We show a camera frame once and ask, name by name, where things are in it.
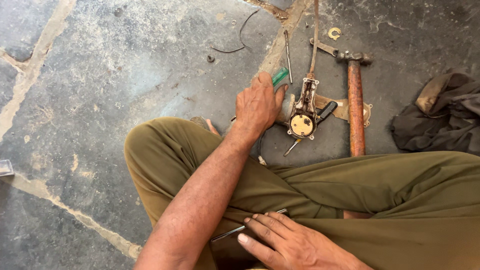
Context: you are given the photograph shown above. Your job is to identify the person's left hand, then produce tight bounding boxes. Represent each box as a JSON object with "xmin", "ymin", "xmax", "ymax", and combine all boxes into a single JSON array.
[{"xmin": 234, "ymin": 71, "xmax": 290, "ymax": 140}]

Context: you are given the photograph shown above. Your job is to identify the person's right hand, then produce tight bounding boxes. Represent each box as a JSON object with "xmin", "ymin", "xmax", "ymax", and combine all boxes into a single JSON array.
[{"xmin": 237, "ymin": 211, "xmax": 373, "ymax": 270}]

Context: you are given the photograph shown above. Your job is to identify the beige gearbox cover plate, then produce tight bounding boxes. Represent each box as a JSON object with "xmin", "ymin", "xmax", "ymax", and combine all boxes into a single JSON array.
[{"xmin": 314, "ymin": 94, "xmax": 374, "ymax": 129}]

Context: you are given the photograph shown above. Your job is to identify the rusty linkage rod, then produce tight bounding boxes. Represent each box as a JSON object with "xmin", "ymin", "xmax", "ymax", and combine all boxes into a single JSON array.
[{"xmin": 308, "ymin": 0, "xmax": 320, "ymax": 80}]

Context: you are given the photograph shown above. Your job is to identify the grey translucent object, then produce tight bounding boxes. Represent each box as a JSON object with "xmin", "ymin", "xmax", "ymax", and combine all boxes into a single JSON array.
[{"xmin": 0, "ymin": 159, "xmax": 15, "ymax": 177}]

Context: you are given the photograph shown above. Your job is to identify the rusty metal scrap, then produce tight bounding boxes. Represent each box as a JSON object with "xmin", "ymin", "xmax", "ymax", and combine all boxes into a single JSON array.
[{"xmin": 243, "ymin": 0, "xmax": 290, "ymax": 22}]

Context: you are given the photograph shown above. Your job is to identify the dark crumpled cloth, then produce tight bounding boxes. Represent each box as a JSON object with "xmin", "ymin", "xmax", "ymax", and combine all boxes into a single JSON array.
[{"xmin": 389, "ymin": 67, "xmax": 480, "ymax": 157}]

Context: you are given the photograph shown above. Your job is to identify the black cable with white plug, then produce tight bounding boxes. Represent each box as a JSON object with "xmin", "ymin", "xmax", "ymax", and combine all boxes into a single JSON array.
[{"xmin": 257, "ymin": 130, "xmax": 268, "ymax": 166}]

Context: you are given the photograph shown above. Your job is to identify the green handled screwdriver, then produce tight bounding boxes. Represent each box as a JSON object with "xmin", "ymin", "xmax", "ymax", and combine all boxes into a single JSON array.
[{"xmin": 230, "ymin": 66, "xmax": 290, "ymax": 122}]

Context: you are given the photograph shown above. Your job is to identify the thin black wire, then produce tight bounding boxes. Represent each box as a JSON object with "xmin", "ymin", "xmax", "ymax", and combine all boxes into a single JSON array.
[{"xmin": 209, "ymin": 9, "xmax": 260, "ymax": 54}]

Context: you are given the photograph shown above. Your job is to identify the black smartphone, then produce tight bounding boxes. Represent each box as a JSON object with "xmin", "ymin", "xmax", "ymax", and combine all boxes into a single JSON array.
[{"xmin": 209, "ymin": 208, "xmax": 290, "ymax": 270}]

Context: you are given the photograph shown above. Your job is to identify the thin metal rod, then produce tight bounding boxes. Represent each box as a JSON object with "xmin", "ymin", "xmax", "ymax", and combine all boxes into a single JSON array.
[{"xmin": 283, "ymin": 29, "xmax": 294, "ymax": 85}]

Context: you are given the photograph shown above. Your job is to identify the hammer with orange wooden handle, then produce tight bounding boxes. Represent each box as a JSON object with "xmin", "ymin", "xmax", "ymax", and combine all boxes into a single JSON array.
[{"xmin": 335, "ymin": 50, "xmax": 374, "ymax": 158}]

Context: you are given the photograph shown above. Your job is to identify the person's olive trousers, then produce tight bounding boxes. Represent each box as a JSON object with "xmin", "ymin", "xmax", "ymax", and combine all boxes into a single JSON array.
[{"xmin": 123, "ymin": 116, "xmax": 480, "ymax": 270}]

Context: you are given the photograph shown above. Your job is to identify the open motor gearbox assembly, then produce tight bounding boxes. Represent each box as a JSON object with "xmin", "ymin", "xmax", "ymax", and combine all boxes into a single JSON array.
[{"xmin": 275, "ymin": 77, "xmax": 320, "ymax": 142}]

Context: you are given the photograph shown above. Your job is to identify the flat rusty spanner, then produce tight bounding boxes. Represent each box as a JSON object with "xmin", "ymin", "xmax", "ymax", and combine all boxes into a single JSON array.
[{"xmin": 309, "ymin": 37, "xmax": 340, "ymax": 58}]

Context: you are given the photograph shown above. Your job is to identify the person's foot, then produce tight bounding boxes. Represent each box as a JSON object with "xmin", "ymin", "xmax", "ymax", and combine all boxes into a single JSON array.
[{"xmin": 205, "ymin": 119, "xmax": 223, "ymax": 137}]

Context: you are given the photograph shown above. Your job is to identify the grey sandal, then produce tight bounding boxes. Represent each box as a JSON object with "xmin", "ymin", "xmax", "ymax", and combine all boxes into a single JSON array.
[{"xmin": 189, "ymin": 116, "xmax": 211, "ymax": 132}]

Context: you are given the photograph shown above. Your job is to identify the black handled tool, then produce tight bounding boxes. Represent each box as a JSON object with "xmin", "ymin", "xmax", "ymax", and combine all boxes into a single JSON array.
[{"xmin": 316, "ymin": 100, "xmax": 339, "ymax": 127}]

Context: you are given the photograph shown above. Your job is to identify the small yellow handled screwdriver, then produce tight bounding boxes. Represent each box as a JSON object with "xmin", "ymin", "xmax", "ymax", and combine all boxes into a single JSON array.
[{"xmin": 283, "ymin": 138, "xmax": 303, "ymax": 158}]

